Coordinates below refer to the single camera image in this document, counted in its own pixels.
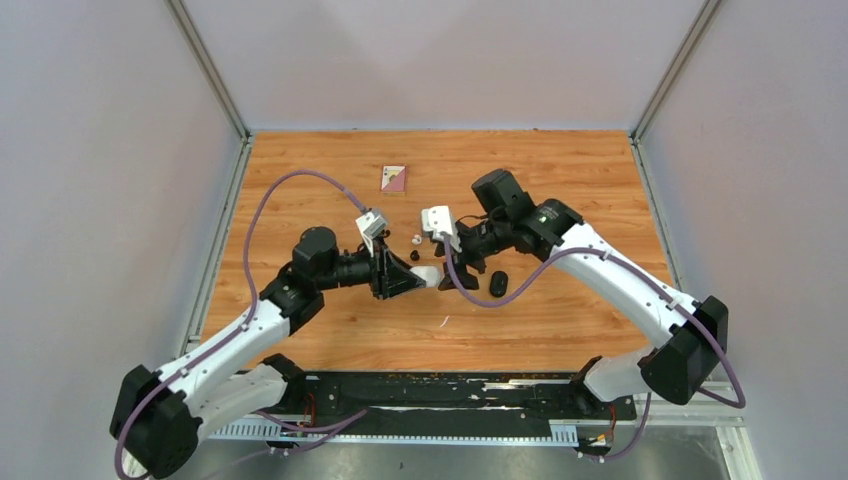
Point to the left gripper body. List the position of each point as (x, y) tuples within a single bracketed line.
[(378, 266)]

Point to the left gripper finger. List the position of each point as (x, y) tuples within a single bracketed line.
[(396, 289), (399, 273)]

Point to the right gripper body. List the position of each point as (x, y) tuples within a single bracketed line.
[(480, 240)]

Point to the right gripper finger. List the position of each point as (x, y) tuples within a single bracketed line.
[(472, 260), (456, 276)]

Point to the white earbud charging case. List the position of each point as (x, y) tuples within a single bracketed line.
[(431, 275)]

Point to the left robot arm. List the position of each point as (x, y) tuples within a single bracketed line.
[(162, 415)]

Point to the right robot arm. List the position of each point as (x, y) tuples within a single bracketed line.
[(687, 337)]

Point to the black earbud charging case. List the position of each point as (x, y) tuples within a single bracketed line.
[(498, 284)]

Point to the playing card box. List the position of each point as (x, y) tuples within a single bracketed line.
[(394, 180)]

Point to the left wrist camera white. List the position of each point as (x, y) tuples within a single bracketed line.
[(371, 225)]

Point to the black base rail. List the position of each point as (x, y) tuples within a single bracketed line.
[(462, 405)]

